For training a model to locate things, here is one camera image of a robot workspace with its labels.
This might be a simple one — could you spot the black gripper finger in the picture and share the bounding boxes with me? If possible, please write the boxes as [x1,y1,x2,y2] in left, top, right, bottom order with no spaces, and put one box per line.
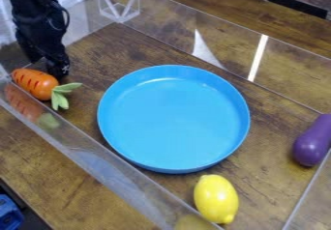
[46,56,70,79]
[21,43,45,63]

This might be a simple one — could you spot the clear acrylic enclosure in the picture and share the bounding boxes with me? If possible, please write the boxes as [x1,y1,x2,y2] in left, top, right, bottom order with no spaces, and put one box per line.
[0,0,331,230]

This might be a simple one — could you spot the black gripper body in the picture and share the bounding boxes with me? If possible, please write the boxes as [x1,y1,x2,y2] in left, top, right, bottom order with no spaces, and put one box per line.
[14,13,70,63]

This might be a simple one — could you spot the blue object at corner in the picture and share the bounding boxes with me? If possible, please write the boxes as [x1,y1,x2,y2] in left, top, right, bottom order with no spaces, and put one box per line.
[0,194,23,230]

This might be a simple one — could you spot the purple toy eggplant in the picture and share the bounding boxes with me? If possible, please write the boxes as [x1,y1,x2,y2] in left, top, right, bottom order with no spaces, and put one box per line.
[293,114,331,166]

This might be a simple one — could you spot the blue round plate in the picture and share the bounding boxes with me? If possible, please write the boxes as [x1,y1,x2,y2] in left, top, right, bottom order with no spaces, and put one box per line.
[97,65,251,174]

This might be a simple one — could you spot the black cable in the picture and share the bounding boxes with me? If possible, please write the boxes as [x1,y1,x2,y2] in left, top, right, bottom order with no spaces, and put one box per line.
[47,1,72,32]

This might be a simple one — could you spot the orange toy carrot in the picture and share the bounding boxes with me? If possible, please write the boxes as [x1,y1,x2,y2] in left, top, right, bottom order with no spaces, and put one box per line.
[13,68,82,110]

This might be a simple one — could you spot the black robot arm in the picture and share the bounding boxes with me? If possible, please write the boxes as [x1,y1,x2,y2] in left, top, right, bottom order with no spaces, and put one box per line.
[10,0,70,79]

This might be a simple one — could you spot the yellow toy lemon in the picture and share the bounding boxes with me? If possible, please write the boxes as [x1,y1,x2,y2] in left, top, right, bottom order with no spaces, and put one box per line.
[195,175,239,224]

